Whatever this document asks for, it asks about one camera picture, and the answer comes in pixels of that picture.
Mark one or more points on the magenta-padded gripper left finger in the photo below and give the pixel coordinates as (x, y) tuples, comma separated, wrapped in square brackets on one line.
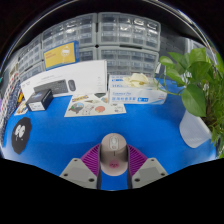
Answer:
[(76, 171)]

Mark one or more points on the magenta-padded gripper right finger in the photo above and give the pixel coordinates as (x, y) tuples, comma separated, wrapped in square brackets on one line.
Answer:
[(150, 171)]

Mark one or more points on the pink computer mouse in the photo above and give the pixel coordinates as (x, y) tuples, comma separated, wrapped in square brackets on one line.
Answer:
[(113, 156)]

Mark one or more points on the black scalloped mouse pad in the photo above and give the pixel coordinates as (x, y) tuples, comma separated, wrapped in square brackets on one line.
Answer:
[(21, 135)]

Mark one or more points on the green plant in white pot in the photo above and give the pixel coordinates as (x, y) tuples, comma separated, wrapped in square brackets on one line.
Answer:
[(195, 131)]

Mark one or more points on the white blue glove box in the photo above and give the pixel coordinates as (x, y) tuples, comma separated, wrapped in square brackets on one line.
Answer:
[(136, 96)]

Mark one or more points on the small black box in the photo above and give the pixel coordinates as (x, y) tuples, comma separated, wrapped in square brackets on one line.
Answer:
[(38, 101)]

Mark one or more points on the navy polka dot cloth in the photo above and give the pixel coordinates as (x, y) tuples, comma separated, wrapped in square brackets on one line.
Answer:
[(8, 113)]

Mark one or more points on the white keyboard box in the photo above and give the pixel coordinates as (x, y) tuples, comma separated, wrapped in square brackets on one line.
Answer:
[(86, 75)]

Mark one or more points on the red white plaid cloth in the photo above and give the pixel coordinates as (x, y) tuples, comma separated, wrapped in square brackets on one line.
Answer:
[(9, 90)]

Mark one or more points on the yellow blue box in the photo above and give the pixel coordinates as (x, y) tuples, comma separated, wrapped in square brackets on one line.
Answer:
[(61, 55)]

